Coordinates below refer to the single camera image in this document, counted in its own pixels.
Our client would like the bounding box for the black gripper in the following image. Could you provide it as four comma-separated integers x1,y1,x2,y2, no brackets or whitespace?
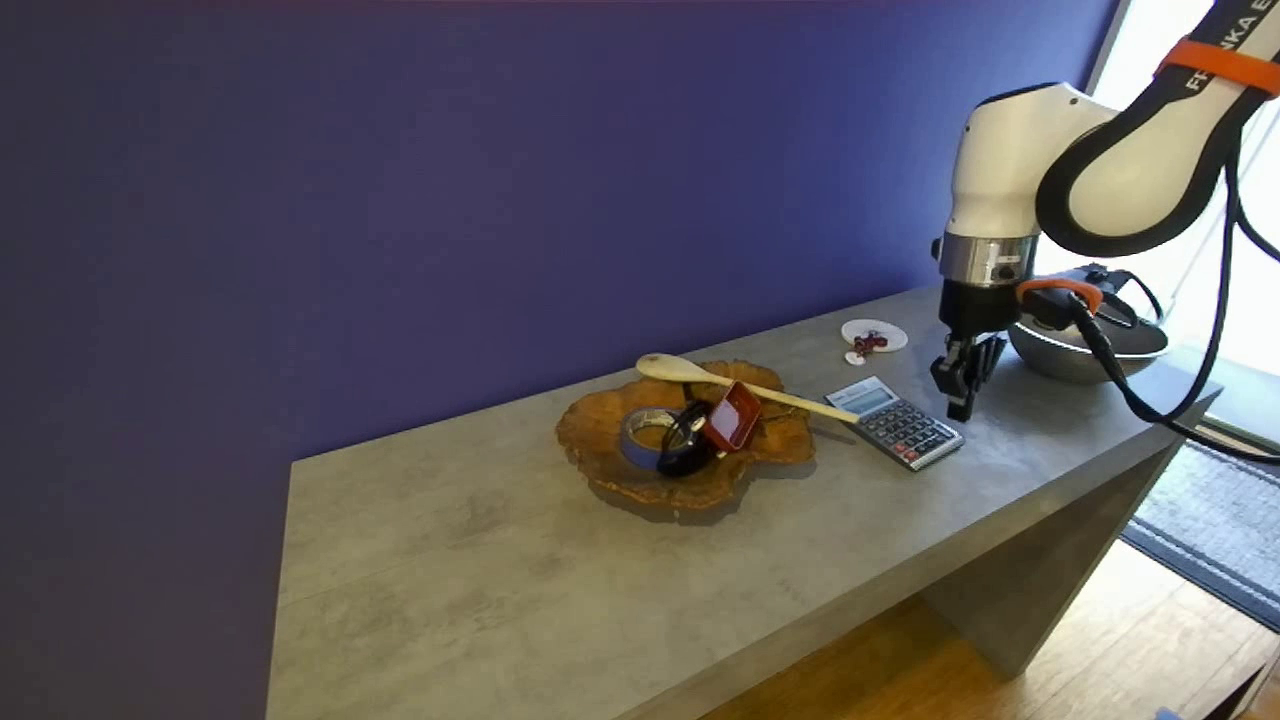
929,277,1017,425

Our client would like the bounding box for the grey desk calculator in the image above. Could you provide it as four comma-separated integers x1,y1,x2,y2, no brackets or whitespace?
825,371,970,477

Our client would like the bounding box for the white round fan-pattern disc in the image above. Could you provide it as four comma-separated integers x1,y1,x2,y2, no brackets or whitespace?
833,312,916,359

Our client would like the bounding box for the round metal bowl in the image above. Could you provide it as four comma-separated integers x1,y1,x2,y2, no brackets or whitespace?
1005,260,1176,389

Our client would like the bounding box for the small red square box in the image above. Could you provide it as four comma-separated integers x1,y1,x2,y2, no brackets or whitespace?
702,380,769,460

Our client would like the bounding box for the grey doormat with dark border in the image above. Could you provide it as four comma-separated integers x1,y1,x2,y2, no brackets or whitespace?
1119,421,1280,632

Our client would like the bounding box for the light wooden spoon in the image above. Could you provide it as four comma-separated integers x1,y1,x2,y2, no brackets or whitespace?
633,350,865,432

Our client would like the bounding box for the silver tape roll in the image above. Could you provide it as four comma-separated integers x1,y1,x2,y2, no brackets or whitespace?
618,404,683,477

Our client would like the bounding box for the grey concrete-look cabinet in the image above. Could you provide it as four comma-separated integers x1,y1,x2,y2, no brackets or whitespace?
259,282,1228,720

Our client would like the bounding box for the orange strap at wrist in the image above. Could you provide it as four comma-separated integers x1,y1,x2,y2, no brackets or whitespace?
1014,272,1110,322

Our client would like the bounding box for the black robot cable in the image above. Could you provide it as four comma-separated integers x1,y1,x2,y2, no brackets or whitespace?
1038,76,1280,467

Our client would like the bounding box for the orange strap on arm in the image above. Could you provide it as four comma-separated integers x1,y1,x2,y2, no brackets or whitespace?
1159,37,1280,101

